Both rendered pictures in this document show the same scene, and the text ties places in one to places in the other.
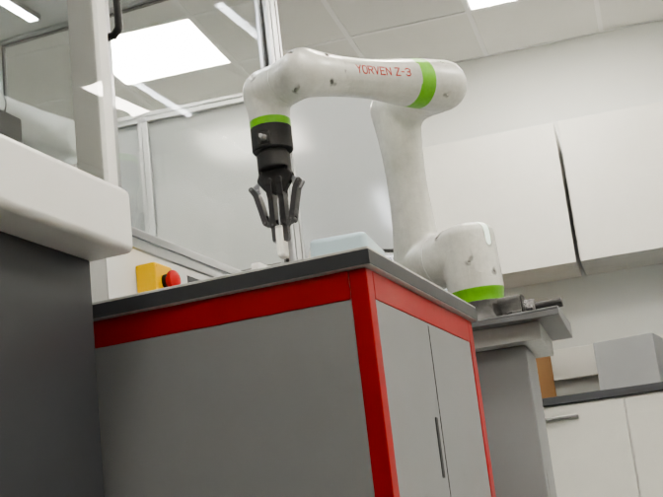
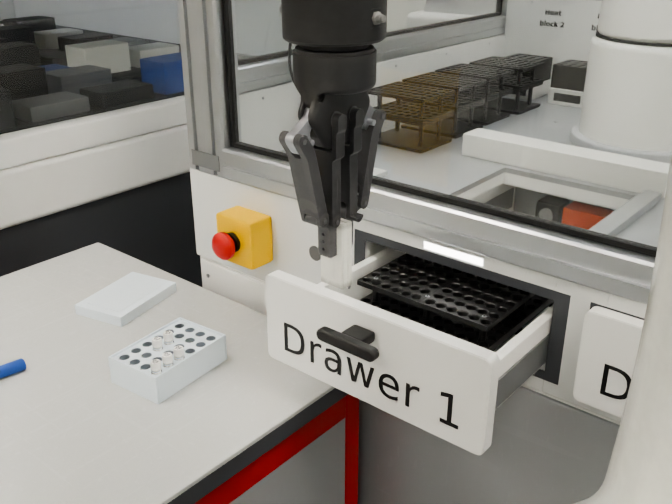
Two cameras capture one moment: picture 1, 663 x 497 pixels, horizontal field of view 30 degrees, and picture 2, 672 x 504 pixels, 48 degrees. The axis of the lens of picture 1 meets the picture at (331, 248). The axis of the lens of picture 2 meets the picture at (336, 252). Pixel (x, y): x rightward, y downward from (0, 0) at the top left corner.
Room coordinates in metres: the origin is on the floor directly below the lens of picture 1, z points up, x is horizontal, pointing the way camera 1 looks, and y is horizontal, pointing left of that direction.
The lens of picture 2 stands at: (2.83, -0.54, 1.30)
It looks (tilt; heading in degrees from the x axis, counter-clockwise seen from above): 24 degrees down; 110
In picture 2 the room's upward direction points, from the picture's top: straight up
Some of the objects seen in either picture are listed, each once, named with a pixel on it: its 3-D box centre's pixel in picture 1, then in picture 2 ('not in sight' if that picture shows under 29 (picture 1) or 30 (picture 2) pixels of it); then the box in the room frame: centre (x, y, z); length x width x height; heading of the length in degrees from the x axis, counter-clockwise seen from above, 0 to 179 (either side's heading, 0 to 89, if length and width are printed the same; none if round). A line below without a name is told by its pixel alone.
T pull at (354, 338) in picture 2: not in sight; (354, 338); (2.63, 0.09, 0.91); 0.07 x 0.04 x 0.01; 160
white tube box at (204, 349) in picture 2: not in sight; (169, 358); (2.35, 0.16, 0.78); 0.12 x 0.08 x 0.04; 75
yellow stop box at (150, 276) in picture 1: (156, 283); (243, 237); (2.37, 0.35, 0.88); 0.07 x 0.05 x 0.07; 160
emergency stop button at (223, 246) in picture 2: (171, 280); (226, 244); (2.36, 0.32, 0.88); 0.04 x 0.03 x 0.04; 160
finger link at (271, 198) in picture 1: (272, 203); (343, 163); (2.60, 0.12, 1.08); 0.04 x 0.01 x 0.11; 160
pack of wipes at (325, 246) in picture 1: (348, 256); not in sight; (1.96, -0.03, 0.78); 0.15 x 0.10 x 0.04; 167
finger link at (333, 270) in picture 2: (283, 242); (333, 253); (2.60, 0.10, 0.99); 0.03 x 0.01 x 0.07; 160
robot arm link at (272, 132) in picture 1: (271, 141); (330, 10); (2.59, 0.11, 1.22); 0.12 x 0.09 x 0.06; 160
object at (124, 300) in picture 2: not in sight; (127, 297); (2.19, 0.31, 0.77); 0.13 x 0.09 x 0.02; 83
